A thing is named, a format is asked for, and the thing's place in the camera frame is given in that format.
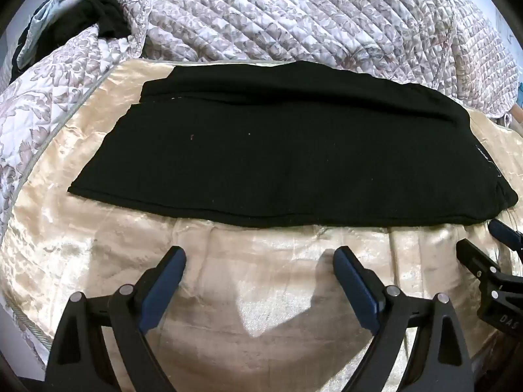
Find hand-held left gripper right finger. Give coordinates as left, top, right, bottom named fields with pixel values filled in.
left=333, top=247, right=470, bottom=392

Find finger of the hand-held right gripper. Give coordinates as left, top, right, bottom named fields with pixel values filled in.
left=456, top=239, right=502, bottom=290
left=489, top=220, right=523, bottom=254

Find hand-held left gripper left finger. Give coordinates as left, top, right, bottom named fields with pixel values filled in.
left=44, top=246, right=187, bottom=392

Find black pants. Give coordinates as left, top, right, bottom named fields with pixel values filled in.
left=67, top=60, right=519, bottom=229

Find cream satin blanket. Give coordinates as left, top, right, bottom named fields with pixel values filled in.
left=0, top=59, right=523, bottom=392

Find floral quilted bedspread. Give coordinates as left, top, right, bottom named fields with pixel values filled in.
left=0, top=0, right=519, bottom=164

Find pile of dark clothes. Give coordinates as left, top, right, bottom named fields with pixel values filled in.
left=10, top=0, right=131, bottom=82

